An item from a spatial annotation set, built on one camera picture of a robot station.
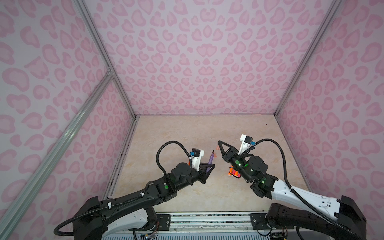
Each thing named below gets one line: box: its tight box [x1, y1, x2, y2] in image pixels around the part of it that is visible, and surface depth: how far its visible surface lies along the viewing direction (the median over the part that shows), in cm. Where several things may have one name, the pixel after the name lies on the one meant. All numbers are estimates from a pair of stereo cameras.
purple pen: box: [206, 150, 215, 173], surface depth 70 cm
